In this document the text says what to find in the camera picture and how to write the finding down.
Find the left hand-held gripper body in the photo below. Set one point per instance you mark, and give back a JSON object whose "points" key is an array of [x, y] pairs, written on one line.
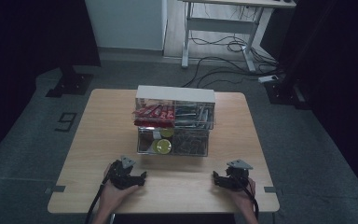
{"points": [[121, 177]]}

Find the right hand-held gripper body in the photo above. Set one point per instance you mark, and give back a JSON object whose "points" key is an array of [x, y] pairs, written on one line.
{"points": [[237, 177]]}

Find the person's left hand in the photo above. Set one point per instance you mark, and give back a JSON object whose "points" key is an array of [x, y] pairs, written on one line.
{"points": [[113, 197]]}

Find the person's right hand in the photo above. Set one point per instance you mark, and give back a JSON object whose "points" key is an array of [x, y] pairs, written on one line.
{"points": [[245, 199]]}

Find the grey tape strip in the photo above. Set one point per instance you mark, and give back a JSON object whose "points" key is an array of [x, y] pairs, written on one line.
{"points": [[272, 189]]}

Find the pile of dark brown sticks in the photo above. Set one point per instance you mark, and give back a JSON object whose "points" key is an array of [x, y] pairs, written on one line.
{"points": [[189, 142]]}

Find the row of red packets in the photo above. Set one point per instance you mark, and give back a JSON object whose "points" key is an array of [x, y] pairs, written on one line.
{"points": [[154, 115]]}

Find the clear acrylic drawer organizer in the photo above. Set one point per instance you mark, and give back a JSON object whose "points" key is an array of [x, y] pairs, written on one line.
{"points": [[175, 121]]}

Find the row of dark blue packets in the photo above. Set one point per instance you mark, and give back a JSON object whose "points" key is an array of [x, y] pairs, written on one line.
{"points": [[192, 116]]}

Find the black stand base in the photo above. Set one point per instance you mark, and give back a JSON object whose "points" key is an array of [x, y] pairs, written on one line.
{"points": [[71, 84], [287, 93]]}

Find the white power strip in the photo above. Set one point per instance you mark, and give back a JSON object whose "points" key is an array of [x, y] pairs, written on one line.
{"points": [[268, 78]]}

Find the dark curtain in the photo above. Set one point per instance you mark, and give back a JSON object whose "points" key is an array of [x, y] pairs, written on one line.
{"points": [[28, 62], [338, 77]]}

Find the white cabinet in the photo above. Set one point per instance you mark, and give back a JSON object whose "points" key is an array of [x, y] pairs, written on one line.
{"points": [[126, 23]]}

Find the white metal frame desk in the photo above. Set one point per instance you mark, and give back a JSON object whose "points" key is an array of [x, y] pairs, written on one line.
{"points": [[223, 25]]}

